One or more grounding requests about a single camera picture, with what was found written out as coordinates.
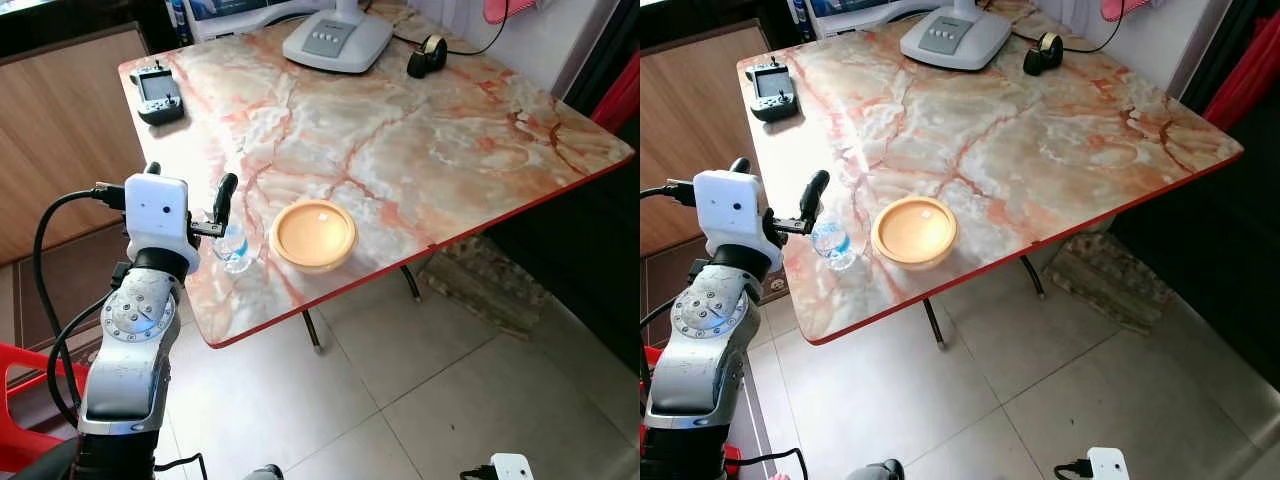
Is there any brown wooden cabinet panel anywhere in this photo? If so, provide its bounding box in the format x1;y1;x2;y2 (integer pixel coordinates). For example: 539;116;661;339
640;22;766;257
0;25;151;267

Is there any thin black power cable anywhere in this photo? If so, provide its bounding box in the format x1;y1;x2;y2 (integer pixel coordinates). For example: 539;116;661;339
390;0;513;57
1010;0;1128;55

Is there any speckled stone block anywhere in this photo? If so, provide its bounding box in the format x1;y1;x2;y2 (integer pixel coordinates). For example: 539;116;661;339
418;235;563;343
1040;235;1178;337

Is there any grey handheld controller with screen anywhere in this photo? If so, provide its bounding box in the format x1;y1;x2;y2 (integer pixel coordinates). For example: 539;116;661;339
745;62;802;123
130;62;186;126

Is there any black tape dispenser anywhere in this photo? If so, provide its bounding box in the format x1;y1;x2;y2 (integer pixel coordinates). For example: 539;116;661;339
1023;32;1065;77
407;34;449;79

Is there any red cloth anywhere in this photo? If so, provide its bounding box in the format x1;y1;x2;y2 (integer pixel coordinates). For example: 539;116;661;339
1203;12;1280;133
590;50;641;133

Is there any red plastic chair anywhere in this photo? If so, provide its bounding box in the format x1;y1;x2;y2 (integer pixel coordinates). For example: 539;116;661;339
0;342;93;473
640;345;669;406

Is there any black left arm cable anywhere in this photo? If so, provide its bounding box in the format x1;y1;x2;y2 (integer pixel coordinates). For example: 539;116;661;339
33;183;127;431
640;180;698;331

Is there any small clear water bottle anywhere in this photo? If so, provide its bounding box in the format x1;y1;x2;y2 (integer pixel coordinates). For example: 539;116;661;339
215;222;252;274
810;218;859;272

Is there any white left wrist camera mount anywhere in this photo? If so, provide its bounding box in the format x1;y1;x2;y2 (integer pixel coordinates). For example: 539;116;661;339
124;173;201;274
692;170;784;273

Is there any white fan base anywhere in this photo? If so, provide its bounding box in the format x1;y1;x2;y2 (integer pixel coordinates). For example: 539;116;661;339
900;0;1014;72
282;0;395;74

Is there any orange plastic bowl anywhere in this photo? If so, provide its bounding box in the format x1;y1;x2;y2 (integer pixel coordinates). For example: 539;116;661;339
268;199;358;275
870;196;959;271

